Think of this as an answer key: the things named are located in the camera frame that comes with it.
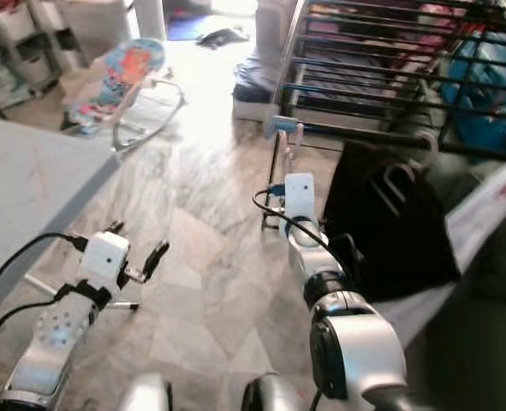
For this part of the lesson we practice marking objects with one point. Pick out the dark green leather sofa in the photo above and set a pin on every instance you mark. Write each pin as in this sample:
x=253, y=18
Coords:
x=492, y=342

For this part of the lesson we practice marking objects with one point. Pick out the silver left robot leg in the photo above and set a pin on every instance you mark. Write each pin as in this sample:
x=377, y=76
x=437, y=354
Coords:
x=145, y=396

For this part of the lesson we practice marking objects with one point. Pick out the dark navy mattress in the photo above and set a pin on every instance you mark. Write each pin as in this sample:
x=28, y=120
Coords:
x=257, y=86

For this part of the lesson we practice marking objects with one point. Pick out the blue rug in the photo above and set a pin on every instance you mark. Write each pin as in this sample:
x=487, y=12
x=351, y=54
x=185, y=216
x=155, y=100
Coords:
x=182, y=26

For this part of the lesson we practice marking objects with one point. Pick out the white ribbed appliance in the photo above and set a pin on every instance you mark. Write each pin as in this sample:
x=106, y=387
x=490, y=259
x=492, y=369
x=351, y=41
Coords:
x=150, y=17

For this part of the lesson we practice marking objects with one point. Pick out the black t-shirt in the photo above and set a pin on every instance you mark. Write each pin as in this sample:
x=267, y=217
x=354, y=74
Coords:
x=381, y=248

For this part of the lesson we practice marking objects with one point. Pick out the black bag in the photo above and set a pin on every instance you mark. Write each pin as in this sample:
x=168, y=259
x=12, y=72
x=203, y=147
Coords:
x=223, y=38

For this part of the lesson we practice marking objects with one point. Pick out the white laundry basket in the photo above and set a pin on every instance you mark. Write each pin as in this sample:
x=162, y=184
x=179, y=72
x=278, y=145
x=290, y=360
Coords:
x=107, y=26

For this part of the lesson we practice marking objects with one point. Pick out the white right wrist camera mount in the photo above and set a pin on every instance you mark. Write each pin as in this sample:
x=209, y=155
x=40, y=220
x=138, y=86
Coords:
x=300, y=197

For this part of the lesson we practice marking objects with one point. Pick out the blue storage bag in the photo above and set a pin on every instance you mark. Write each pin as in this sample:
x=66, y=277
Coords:
x=488, y=94

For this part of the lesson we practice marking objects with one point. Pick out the white hanging garment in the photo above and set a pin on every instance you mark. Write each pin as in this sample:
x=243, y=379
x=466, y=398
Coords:
x=488, y=205

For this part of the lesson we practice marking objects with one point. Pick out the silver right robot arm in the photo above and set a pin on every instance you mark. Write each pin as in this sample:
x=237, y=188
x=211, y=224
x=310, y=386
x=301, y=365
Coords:
x=364, y=351

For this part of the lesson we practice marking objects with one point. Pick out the colourful baby bouncer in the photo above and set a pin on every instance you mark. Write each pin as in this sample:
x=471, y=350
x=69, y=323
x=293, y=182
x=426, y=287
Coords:
x=124, y=77

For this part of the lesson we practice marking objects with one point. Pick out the black metal drying rack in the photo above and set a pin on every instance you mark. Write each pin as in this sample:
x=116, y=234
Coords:
x=287, y=86

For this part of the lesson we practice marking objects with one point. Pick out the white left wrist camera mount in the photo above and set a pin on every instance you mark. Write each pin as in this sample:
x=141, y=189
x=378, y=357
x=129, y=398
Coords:
x=104, y=257

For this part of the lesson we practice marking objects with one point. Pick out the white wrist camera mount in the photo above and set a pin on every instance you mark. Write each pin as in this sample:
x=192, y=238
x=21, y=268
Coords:
x=104, y=257
x=300, y=197

